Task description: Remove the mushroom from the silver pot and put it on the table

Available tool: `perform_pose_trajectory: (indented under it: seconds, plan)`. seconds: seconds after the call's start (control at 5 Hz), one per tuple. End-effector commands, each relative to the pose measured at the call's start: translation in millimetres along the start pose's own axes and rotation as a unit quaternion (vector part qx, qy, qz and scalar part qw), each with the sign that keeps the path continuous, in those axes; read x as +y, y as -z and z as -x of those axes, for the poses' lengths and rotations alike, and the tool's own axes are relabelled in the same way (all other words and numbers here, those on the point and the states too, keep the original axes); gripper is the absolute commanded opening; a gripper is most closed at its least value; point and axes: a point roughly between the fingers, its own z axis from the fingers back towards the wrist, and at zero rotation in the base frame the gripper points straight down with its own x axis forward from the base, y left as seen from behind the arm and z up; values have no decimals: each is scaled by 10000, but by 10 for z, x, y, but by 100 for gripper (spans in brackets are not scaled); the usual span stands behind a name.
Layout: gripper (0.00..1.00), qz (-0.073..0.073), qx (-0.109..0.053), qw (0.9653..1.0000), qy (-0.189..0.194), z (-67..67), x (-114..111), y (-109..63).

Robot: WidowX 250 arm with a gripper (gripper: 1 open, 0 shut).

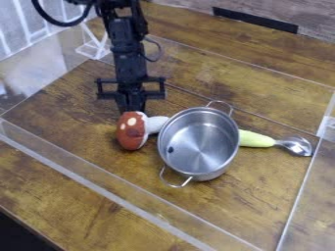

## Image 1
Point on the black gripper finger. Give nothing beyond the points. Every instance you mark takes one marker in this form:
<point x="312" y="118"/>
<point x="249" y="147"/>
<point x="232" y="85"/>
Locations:
<point x="138" y="103"/>
<point x="122" y="104"/>

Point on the black bar on table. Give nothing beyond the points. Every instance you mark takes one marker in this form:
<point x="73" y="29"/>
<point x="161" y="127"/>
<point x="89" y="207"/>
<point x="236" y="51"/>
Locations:
<point x="256" y="20"/>

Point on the green handled metal spoon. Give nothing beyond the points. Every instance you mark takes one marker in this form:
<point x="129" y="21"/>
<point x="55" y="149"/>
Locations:
<point x="296" y="144"/>

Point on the clear acrylic bracket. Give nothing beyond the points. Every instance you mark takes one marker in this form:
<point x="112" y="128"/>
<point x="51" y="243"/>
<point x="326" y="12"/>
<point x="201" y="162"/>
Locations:
<point x="95" y="48"/>

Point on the silver metal pot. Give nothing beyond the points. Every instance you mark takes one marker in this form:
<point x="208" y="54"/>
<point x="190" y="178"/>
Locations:
<point x="198" y="143"/>

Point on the red and white plush mushroom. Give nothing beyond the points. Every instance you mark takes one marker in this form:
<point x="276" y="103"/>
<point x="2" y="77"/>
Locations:
<point x="134" y="127"/>

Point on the clear acrylic barrier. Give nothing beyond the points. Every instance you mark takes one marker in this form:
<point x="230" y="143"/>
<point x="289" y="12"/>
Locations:
<point x="144" y="203"/>

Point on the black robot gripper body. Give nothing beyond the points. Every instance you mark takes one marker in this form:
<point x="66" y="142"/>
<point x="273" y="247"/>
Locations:
<point x="132" y="84"/>

